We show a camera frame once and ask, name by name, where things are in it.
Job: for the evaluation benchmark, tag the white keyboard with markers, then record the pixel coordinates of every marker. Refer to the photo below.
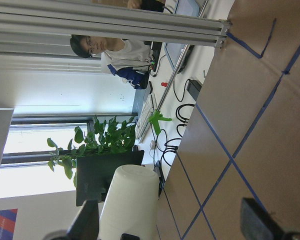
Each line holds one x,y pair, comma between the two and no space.
143,124

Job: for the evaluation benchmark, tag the green potted plant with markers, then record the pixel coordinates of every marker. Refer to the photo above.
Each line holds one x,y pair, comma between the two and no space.
107,137

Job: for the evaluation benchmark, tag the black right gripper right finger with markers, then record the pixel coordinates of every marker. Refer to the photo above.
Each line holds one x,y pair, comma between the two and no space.
257,224

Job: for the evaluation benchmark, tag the green-handled reacher grabber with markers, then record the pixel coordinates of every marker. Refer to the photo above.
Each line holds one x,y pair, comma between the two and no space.
157,115

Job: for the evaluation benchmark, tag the black monitor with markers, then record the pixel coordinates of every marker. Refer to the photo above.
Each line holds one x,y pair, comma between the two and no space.
95,173

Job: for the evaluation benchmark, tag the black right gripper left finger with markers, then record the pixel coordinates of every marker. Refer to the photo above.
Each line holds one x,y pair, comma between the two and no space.
85,225

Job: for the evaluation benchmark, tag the black power adapter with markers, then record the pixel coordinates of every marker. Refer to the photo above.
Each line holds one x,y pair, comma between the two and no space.
194,88

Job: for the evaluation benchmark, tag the person with glasses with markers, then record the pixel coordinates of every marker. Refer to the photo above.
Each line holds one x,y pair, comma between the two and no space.
127,58

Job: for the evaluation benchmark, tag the white ikea cup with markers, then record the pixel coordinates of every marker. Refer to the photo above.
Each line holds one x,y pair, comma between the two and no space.
131,204

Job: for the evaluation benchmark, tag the blue teach pendant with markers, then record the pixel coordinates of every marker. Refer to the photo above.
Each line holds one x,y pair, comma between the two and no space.
173,52

